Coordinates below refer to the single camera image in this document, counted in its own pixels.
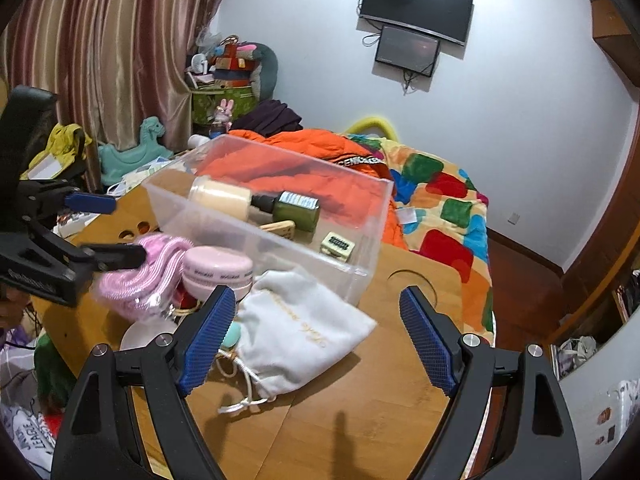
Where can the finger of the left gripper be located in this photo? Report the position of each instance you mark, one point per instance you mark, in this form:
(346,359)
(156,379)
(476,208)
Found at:
(114,257)
(88,203)

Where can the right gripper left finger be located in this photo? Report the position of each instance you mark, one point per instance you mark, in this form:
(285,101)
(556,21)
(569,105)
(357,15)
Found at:
(100,436)

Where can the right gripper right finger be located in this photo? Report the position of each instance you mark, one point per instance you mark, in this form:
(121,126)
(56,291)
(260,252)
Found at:
(535,438)

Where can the round white plastic container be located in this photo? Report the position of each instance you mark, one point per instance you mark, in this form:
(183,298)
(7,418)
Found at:
(141,333)

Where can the pink oval case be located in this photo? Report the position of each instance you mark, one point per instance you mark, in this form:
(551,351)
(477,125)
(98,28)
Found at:
(206,267)

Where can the teal cylindrical tube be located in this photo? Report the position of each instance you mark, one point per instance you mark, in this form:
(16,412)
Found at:
(232,337)

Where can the dark green glass bottle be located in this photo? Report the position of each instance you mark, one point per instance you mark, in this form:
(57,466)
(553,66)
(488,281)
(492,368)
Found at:
(287,205)

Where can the small cream sharpener box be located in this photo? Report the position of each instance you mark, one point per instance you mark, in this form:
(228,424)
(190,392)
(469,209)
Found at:
(336,246)

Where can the pile of books papers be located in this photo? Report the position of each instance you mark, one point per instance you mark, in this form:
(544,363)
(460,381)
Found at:
(71,224)

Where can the teal toy horse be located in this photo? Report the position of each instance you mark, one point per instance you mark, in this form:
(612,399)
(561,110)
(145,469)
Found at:
(115,164)

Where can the yellow cloth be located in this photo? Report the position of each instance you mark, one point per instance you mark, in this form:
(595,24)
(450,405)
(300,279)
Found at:
(65,145)

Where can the white mug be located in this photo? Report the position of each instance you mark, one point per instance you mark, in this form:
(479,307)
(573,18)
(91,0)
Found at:
(196,140)

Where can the beige tape roll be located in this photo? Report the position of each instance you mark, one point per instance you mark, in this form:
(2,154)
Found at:
(226,198)

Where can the pink bunny figurine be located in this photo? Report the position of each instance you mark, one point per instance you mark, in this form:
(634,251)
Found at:
(221,121)

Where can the green storage box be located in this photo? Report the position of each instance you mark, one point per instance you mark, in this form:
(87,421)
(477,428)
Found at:
(205,102)

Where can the pink striped curtain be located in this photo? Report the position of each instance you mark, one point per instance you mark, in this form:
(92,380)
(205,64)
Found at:
(111,63)

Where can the wooden shelf cabinet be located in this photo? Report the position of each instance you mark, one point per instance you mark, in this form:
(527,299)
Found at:
(594,283)

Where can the clear plastic storage bin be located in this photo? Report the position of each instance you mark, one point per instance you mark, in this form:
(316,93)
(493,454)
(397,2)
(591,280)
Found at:
(168,191)

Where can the small wooden block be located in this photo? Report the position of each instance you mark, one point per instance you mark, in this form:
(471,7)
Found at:
(283,228)

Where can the dark purple clothing pile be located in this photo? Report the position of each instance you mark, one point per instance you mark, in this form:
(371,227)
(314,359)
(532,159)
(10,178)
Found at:
(268,118)

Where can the grey plush toy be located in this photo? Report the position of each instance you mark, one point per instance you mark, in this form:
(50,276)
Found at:
(264,77)

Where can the orange puffer jacket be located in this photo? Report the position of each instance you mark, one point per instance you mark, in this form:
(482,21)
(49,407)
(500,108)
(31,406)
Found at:
(316,163)

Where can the white drawstring pouch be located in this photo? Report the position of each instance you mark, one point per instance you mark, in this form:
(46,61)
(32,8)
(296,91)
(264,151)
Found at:
(292,329)

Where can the small black wall monitor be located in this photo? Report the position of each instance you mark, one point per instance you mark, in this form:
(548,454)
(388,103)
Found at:
(411,51)

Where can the large black wall monitor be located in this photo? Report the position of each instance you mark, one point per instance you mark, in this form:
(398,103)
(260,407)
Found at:
(446,19)

